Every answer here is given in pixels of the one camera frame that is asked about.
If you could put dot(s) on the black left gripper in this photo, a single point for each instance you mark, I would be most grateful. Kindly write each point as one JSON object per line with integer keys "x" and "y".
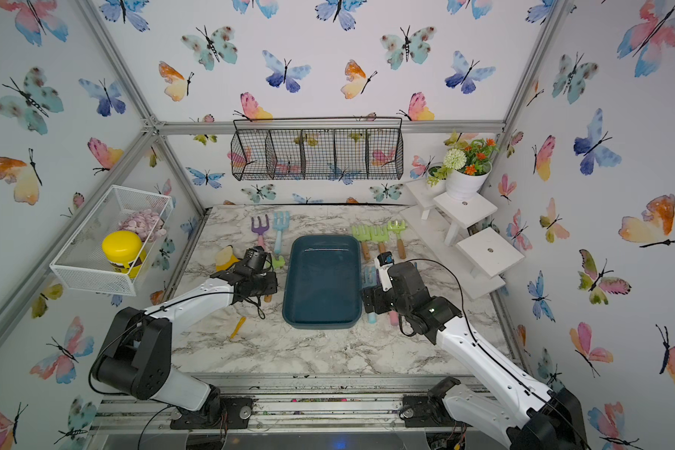
{"x": 274, "y": 283}

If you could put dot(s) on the white wire wall basket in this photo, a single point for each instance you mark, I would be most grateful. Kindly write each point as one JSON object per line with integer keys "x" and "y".
{"x": 81, "y": 264}

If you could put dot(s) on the purple rake pink handle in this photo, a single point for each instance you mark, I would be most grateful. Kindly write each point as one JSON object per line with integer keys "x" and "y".
{"x": 260, "y": 226}

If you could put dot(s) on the green fork wooden handle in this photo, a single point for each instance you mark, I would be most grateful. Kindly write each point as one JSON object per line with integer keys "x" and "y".
{"x": 380, "y": 236}

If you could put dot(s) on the small white pot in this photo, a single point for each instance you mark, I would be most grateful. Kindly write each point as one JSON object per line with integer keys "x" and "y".
{"x": 436, "y": 178}

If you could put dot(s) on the yellow black garden glove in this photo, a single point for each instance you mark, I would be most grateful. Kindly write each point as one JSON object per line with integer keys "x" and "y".
{"x": 225, "y": 259}

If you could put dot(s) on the yellow lidded jar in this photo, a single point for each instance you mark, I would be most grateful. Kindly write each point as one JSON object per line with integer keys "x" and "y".
{"x": 125, "y": 252}

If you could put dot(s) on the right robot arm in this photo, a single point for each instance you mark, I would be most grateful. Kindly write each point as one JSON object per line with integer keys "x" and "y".
{"x": 519, "y": 411}

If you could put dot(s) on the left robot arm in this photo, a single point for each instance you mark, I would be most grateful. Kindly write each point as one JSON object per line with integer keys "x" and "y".
{"x": 136, "y": 356}

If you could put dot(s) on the black wire wall basket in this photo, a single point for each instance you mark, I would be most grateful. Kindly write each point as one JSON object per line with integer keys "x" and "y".
{"x": 344, "y": 149}

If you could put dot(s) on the white flower pot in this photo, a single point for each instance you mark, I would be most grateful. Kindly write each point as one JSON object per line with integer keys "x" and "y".
{"x": 463, "y": 187}

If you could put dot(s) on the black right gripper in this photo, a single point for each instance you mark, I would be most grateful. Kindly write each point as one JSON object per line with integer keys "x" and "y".
{"x": 379, "y": 295}

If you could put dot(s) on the artificial flowers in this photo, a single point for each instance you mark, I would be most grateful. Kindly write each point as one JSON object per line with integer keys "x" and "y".
{"x": 469, "y": 155}

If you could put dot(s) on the yellow strip on table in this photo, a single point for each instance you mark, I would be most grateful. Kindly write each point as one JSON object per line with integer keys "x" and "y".
{"x": 237, "y": 328}

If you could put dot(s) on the pink items bag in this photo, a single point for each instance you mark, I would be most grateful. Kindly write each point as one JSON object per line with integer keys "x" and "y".
{"x": 147, "y": 224}

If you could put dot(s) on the green rake wooden handle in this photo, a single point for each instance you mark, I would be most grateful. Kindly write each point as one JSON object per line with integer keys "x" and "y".
{"x": 362, "y": 234}
{"x": 397, "y": 228}
{"x": 277, "y": 262}

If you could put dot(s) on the blue fork white handle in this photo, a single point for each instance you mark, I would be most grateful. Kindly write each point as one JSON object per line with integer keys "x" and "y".
{"x": 281, "y": 224}

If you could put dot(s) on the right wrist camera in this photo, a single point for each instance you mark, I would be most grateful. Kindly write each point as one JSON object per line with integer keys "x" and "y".
{"x": 383, "y": 262}

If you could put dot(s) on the dark teal storage box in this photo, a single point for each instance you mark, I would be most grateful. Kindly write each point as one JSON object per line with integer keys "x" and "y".
{"x": 322, "y": 289}

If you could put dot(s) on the white stepped wooden shelf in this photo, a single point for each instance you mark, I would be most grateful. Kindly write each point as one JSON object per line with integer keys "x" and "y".
{"x": 443, "y": 223}

